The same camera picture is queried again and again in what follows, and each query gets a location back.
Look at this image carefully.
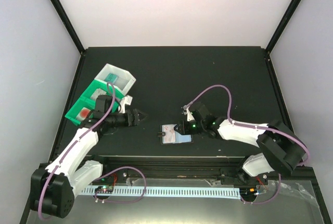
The white bin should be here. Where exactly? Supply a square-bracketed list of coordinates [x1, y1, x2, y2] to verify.
[95, 64, 136, 96]

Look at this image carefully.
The white card in green bin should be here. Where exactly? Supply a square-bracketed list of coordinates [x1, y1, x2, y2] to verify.
[91, 89, 107, 101]

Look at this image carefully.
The green bin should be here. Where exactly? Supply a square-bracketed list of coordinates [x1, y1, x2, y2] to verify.
[80, 80, 124, 112]
[65, 97, 95, 126]

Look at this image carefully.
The purple cable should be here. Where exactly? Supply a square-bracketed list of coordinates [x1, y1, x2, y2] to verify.
[37, 82, 147, 220]
[183, 84, 311, 205]

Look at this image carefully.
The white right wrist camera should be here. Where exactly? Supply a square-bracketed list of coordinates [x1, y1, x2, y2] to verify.
[183, 105, 195, 122]

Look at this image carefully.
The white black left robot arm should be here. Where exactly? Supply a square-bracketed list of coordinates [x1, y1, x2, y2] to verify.
[30, 95, 141, 220]

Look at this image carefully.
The left controller board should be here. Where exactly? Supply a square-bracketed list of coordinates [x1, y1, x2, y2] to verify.
[95, 185, 114, 195]

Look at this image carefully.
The green bin middle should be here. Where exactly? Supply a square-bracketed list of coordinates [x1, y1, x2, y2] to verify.
[80, 80, 124, 112]

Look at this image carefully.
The controller board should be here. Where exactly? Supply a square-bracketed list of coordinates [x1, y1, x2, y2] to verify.
[239, 187, 262, 197]
[95, 185, 114, 195]

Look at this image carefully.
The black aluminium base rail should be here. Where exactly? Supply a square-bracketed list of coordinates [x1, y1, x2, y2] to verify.
[39, 156, 315, 183]

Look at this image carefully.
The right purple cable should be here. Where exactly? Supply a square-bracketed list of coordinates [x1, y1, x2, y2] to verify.
[183, 84, 311, 205]

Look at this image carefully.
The black frame post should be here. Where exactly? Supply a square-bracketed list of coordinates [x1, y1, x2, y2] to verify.
[50, 0, 85, 55]
[265, 0, 302, 54]

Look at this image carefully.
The black right frame post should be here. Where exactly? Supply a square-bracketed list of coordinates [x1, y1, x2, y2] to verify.
[265, 0, 302, 54]

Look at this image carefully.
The black left frame post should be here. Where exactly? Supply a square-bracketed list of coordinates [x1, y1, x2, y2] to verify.
[50, 0, 85, 55]

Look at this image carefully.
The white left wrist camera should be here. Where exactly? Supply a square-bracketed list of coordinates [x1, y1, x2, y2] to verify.
[119, 95, 133, 114]

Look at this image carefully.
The right controller board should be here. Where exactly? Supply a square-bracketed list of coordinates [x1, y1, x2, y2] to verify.
[239, 187, 262, 197]

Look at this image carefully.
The green bin near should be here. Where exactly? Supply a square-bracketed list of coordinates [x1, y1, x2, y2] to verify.
[65, 97, 95, 126]

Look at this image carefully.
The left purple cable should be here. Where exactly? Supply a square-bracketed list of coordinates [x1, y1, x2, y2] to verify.
[37, 82, 147, 220]

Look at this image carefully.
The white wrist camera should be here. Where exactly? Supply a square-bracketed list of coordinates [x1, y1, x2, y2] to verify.
[119, 95, 133, 114]
[183, 105, 195, 122]

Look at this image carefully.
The white slotted cable duct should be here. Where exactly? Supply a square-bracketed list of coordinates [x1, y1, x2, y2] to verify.
[80, 185, 240, 200]

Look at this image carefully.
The red circle card in bin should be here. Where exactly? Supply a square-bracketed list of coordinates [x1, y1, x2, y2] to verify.
[75, 107, 91, 122]

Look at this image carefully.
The teal card in white bin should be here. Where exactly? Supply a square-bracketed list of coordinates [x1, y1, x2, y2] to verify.
[104, 73, 118, 84]

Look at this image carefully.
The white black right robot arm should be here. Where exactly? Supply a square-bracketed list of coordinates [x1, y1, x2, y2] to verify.
[174, 102, 308, 184]

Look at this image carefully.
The white patterned card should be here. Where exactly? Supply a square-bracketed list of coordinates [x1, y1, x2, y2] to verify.
[161, 124, 178, 144]

